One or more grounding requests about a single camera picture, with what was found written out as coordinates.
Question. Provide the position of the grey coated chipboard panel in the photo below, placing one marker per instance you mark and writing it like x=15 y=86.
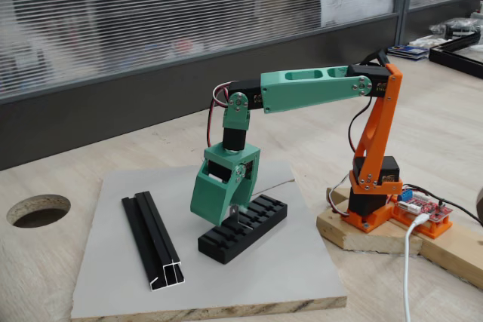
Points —
x=264 y=280

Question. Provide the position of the blue booklet stack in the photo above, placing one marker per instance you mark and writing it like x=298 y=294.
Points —
x=409 y=51

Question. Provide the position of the black aluminium profile rail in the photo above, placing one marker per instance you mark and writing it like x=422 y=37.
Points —
x=151 y=243

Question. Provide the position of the white paper pile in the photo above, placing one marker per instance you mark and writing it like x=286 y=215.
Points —
x=426 y=41

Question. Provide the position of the dark brown rounded object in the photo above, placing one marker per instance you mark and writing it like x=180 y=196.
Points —
x=480 y=205

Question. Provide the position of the black slotted holder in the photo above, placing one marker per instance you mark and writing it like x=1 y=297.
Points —
x=256 y=235

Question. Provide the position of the light wooden base block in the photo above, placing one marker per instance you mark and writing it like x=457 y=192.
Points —
x=362 y=241

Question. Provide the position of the clear plastic bag of parts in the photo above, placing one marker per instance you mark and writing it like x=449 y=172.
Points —
x=458 y=24

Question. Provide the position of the small metal bracket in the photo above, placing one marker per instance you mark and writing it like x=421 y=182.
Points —
x=233 y=212

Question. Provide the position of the long wooden plank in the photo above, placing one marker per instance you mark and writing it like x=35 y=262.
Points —
x=453 y=258

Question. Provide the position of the black rectangular frame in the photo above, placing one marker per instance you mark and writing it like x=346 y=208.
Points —
x=453 y=60

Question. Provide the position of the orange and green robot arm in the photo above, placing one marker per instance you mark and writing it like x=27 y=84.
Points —
x=313 y=88

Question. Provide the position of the red controller board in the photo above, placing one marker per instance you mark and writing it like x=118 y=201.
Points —
x=434 y=210

